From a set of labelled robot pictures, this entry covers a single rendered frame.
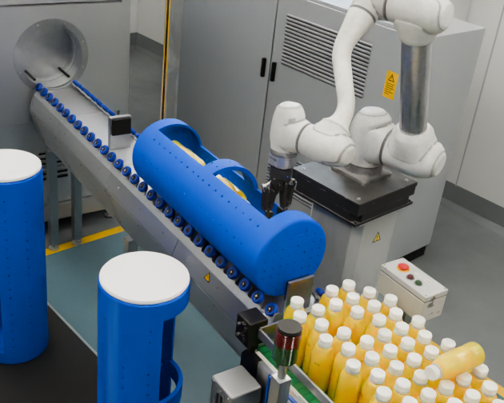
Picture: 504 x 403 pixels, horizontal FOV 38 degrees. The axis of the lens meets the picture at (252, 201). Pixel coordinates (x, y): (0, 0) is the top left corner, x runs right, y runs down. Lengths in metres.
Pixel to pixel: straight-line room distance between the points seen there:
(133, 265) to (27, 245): 0.77
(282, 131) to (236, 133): 2.63
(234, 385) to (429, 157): 1.12
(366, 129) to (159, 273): 1.01
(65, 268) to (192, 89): 1.71
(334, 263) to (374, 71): 1.34
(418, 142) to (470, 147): 2.56
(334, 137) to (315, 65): 2.09
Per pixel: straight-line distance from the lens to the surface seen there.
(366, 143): 2.81
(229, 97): 4.87
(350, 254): 2.94
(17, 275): 3.05
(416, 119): 2.65
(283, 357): 1.78
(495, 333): 4.18
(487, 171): 5.21
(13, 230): 2.94
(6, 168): 2.92
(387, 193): 2.83
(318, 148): 2.19
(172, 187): 2.62
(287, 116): 2.24
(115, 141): 3.32
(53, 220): 4.21
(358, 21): 2.44
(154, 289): 2.21
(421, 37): 2.43
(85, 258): 4.24
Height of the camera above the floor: 2.33
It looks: 28 degrees down
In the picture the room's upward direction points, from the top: 7 degrees clockwise
